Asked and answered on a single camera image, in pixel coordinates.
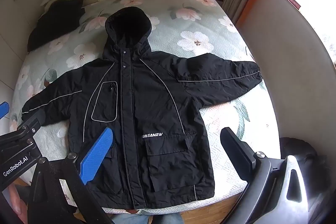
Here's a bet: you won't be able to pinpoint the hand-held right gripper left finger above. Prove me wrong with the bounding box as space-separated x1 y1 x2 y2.
28 127 114 224

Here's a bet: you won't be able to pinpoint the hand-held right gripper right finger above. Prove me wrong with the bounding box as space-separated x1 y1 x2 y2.
220 127 313 224

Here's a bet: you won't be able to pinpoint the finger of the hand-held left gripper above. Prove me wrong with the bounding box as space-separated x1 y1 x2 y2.
16 108 47 135
0 101 10 121

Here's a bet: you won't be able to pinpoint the black hooded jacket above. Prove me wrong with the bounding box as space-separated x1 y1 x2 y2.
21 6 263 215

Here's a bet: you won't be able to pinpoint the dark cloth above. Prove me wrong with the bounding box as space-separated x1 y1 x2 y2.
279 136 320 188

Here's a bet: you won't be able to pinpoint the person's legs in jeans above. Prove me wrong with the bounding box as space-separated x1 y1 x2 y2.
110 212 185 224

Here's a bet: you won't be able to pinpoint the black cloth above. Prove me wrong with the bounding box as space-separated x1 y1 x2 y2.
27 0 86 52

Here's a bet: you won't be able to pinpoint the floral quilted bedspread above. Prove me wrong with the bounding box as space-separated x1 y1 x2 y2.
10 0 280 217

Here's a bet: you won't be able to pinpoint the bright window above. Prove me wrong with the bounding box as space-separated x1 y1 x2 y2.
274 0 336 65

